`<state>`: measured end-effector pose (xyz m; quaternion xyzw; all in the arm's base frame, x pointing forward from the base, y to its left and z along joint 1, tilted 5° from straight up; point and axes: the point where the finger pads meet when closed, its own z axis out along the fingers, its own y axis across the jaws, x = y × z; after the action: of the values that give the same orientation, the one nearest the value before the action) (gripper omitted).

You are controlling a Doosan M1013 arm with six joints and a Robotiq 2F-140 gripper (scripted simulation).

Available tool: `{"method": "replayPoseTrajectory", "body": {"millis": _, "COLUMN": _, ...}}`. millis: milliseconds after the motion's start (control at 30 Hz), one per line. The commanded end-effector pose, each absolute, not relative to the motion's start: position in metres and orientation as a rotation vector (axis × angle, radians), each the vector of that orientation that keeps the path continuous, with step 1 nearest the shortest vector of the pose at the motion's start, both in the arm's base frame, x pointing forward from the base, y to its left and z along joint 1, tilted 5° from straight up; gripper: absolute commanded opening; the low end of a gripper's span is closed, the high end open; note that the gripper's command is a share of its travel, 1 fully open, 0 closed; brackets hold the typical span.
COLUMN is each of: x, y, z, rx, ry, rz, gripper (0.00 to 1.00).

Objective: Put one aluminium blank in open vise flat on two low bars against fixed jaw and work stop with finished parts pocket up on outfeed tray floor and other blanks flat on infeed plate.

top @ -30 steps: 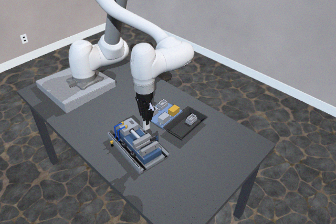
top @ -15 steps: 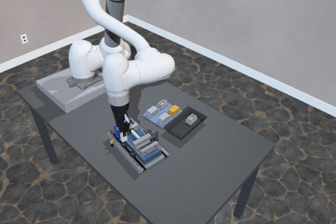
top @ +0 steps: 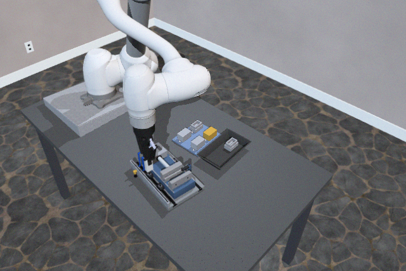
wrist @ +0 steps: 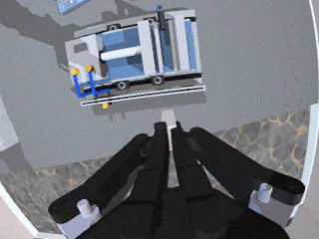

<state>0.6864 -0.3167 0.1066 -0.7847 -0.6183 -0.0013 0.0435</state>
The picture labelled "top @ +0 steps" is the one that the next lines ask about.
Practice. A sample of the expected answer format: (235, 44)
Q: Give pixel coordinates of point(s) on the yellow rectangular block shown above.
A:
(210, 133)

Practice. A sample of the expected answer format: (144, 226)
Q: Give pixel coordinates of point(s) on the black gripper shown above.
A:
(144, 136)

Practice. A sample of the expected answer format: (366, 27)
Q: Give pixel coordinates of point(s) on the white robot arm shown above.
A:
(143, 90)

